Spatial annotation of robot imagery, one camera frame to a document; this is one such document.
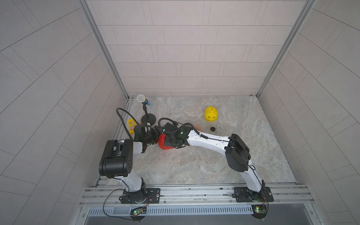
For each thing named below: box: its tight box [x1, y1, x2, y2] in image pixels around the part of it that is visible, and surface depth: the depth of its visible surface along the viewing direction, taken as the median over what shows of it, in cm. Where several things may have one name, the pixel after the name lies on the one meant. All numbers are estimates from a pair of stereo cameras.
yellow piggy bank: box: [204, 105, 218, 122], surface depth 98 cm
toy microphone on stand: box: [136, 94, 157, 126], surface depth 93 cm
